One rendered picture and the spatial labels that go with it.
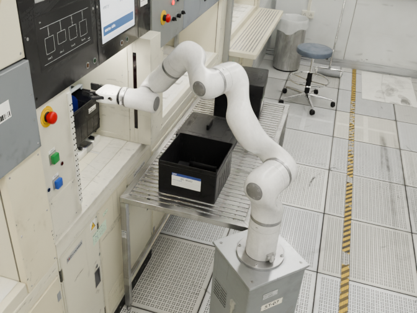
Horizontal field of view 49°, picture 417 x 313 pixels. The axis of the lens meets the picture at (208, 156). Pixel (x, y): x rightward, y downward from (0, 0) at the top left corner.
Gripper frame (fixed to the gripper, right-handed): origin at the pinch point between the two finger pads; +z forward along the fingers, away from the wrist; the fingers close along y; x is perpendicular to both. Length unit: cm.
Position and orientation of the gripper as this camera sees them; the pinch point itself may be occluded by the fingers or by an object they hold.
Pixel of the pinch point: (90, 89)
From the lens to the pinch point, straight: 205.1
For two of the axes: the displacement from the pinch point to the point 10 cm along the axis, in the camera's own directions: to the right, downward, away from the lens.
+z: -9.4, -2.2, 2.5
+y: 3.3, -4.8, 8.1
